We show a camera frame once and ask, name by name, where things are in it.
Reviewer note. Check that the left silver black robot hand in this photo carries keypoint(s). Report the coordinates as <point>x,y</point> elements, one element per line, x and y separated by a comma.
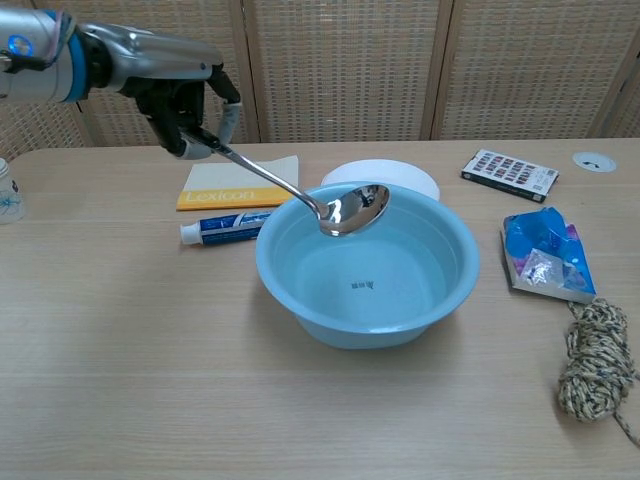
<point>150,60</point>

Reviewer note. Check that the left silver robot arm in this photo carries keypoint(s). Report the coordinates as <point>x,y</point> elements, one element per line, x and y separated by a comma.
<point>35,75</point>

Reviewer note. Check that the light blue plastic basin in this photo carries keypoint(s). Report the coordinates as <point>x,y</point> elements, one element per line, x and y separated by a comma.
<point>370,310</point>

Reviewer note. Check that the white yellow Lexicon book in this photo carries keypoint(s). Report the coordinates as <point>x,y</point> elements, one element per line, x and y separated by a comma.
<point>210,182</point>

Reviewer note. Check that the blue white toothpaste tube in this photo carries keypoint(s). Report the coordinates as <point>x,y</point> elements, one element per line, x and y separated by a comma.
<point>220,230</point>

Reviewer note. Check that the white round plate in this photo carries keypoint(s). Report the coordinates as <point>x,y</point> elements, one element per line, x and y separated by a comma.
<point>380,172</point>

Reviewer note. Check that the black patterned card box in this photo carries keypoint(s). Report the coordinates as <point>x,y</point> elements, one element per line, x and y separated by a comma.
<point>505,172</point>

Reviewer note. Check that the blue crumpled snack package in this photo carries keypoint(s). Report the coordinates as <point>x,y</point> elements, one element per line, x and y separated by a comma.
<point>540,235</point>

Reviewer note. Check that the white round table grommet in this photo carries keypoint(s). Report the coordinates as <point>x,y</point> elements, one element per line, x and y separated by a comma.
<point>594,162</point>

